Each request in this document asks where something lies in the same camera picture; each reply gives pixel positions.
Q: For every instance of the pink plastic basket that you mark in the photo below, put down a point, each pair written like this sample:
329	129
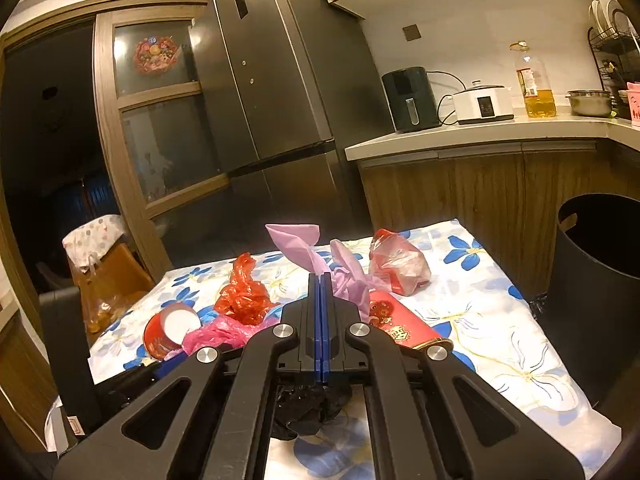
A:
635	105

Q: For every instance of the purple plastic bag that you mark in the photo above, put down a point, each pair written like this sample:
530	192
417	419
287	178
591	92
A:
295	242

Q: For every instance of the polka dot cloth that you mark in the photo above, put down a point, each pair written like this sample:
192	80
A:
95	235

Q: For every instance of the white electric cooker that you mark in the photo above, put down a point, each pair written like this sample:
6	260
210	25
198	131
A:
482	105

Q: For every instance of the brown wall switch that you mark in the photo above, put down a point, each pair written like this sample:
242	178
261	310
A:
411	32

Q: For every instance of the floral tablecloth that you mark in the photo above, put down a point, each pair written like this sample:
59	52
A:
475	320

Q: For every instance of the red round door decoration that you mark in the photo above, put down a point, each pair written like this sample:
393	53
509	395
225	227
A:
155	55

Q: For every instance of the cooking oil bottle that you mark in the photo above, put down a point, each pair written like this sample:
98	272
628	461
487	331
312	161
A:
537	100

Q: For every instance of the red paper cup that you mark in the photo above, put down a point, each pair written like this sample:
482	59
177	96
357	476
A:
160	340

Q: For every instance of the wooden glass-panel door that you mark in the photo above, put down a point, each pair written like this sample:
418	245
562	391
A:
107	135

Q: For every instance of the white kitchen countertop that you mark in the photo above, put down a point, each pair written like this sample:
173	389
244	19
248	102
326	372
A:
475	132

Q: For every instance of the black plastic bag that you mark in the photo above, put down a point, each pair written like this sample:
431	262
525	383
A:
305	415

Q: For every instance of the red paper packet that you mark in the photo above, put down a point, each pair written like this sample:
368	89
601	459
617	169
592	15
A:
400	325

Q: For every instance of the steel bowl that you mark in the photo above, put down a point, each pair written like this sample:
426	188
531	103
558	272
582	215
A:
590	105

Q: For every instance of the black chair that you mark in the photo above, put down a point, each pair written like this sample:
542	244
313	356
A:
65	350

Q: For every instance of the black air fryer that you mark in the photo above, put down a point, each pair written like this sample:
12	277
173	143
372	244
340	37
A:
410	95

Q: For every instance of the pink plastic bag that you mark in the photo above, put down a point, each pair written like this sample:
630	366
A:
220	332

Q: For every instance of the black dish rack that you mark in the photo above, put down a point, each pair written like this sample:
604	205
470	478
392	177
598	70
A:
607	52

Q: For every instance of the wooden chair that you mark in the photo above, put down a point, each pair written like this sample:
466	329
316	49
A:
127	270

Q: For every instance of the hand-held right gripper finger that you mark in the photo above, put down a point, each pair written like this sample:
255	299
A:
315	315
327	315

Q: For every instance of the dark grey refrigerator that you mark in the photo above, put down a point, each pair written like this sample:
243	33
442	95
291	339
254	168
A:
280	85

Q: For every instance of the clear bag with red contents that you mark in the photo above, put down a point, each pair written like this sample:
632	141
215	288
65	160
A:
400	265

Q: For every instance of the black trash bin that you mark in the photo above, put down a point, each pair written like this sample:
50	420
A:
590	300

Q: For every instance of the wooden lower cabinet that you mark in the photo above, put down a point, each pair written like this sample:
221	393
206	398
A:
475	185

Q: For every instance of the white plate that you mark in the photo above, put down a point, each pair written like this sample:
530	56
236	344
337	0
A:
595	17
612	15

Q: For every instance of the red plastic bag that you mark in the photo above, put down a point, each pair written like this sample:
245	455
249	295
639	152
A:
240	300

